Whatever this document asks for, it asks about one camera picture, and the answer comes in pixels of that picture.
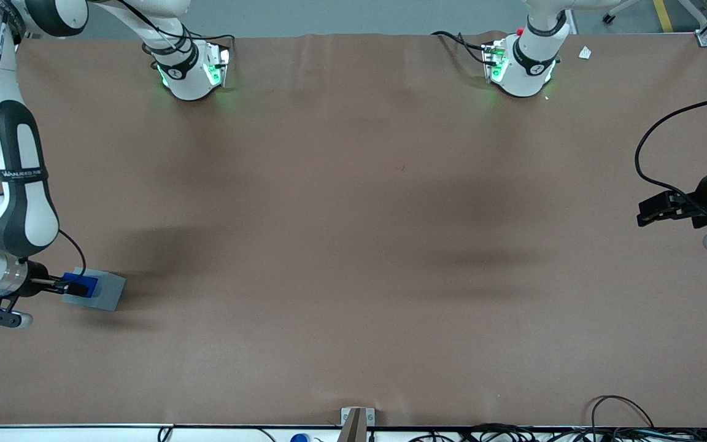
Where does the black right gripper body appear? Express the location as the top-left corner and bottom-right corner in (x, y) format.
(22, 261), (48, 298)

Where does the blue square plastic part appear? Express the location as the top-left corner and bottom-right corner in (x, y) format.
(61, 272), (99, 299)

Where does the gray square base block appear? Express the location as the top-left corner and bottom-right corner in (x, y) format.
(62, 268), (127, 312)

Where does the black chair caster with leg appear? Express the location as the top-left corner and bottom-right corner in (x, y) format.
(601, 0), (643, 25)

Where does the thin black wrist camera cable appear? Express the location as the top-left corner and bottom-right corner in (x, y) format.
(58, 229), (88, 284)

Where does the long black looping arm cable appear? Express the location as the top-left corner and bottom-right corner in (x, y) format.
(634, 93), (707, 225)

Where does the black looped floor cable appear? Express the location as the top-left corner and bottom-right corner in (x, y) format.
(590, 395), (656, 438)

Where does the black tangled cable bundle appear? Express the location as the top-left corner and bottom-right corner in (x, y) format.
(409, 422), (707, 442)

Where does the black cable at left arm base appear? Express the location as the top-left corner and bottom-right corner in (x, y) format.
(431, 29), (490, 66)

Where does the black cable at arm base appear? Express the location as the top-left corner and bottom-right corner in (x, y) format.
(431, 29), (490, 66)
(194, 32), (236, 50)

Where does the black cable at right arm base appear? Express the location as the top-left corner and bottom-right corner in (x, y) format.
(194, 32), (236, 50)

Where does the silver bracket plate with screws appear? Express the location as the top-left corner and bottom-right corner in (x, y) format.
(341, 407), (376, 427)

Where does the gray camera mount post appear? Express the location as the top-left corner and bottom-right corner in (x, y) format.
(341, 408), (368, 442)

